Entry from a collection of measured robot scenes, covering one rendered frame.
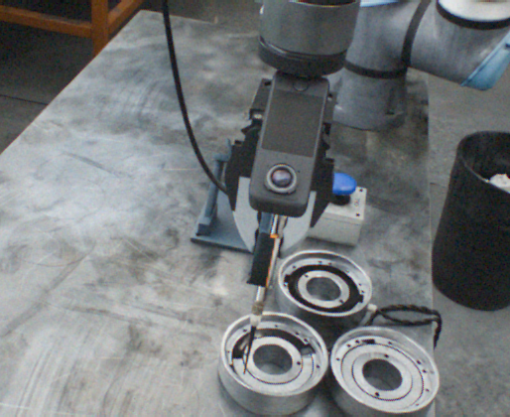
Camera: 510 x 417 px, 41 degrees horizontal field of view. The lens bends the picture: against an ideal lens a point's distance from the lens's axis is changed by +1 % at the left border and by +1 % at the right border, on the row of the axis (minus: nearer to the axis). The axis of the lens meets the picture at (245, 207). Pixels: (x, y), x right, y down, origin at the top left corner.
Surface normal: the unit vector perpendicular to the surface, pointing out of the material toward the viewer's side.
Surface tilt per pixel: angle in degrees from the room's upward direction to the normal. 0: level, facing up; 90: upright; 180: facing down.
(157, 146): 0
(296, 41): 90
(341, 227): 90
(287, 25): 90
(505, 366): 0
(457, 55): 100
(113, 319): 0
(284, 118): 32
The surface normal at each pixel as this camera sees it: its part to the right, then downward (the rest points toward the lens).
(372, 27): -0.55, 0.45
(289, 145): 0.00, -0.37
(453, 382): 0.11, -0.79
